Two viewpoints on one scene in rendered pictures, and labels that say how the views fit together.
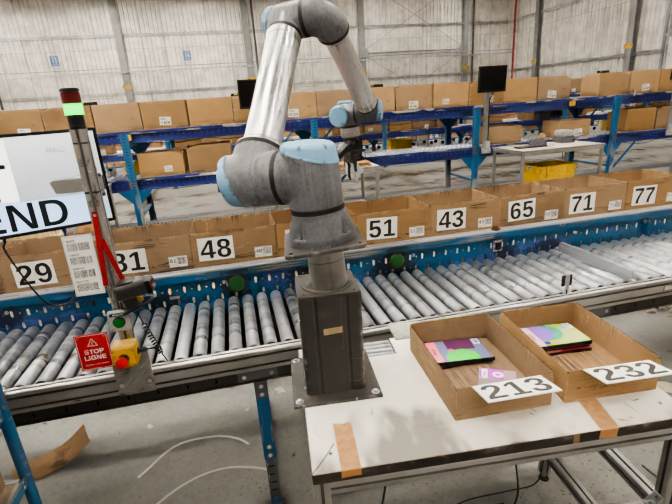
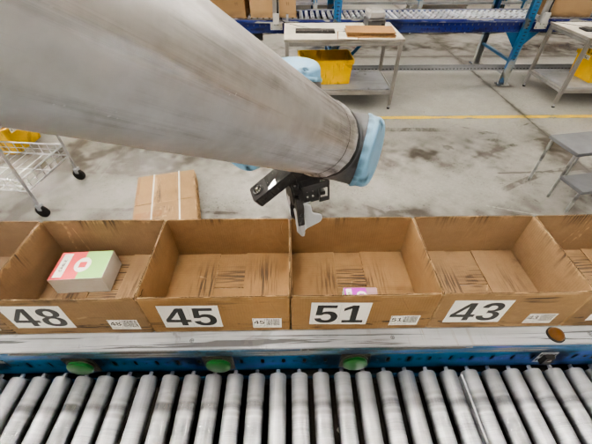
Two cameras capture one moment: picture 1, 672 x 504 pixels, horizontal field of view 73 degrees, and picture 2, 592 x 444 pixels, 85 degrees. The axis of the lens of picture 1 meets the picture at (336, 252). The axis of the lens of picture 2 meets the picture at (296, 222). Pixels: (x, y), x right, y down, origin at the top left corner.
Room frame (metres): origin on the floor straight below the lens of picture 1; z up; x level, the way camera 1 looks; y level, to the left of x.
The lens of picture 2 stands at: (1.69, -0.21, 1.75)
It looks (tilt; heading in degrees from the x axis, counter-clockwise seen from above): 43 degrees down; 11
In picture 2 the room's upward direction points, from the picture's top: straight up
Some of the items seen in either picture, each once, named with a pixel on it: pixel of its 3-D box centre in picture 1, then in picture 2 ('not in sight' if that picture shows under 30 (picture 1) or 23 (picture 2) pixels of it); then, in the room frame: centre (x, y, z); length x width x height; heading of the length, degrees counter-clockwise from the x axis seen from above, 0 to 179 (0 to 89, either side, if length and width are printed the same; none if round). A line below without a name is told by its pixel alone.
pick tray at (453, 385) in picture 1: (473, 359); not in sight; (1.21, -0.40, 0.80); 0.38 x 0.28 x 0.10; 8
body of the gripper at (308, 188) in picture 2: (353, 149); (304, 174); (2.25, -0.12, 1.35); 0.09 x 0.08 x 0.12; 118
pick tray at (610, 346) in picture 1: (570, 346); not in sight; (1.25, -0.72, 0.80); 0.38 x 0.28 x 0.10; 7
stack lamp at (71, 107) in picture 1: (72, 103); not in sight; (1.38, 0.72, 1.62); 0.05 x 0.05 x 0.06
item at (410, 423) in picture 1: (466, 381); not in sight; (1.19, -0.37, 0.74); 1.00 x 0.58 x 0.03; 97
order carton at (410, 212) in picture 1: (384, 220); (354, 270); (2.33, -0.27, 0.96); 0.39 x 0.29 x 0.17; 102
